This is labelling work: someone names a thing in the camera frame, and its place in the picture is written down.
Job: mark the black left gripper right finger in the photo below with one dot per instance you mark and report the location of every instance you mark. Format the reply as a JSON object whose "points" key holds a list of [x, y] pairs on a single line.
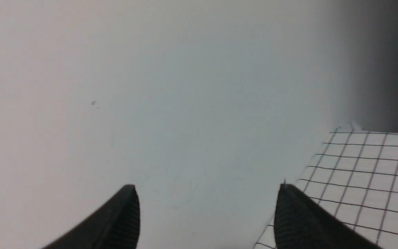
{"points": [[300, 223]]}

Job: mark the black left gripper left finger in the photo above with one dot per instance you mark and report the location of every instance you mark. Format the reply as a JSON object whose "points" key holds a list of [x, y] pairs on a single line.
{"points": [[115, 225]]}

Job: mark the white black grid tablecloth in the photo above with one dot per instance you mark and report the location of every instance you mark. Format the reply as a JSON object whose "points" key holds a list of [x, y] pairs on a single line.
{"points": [[354, 177]]}

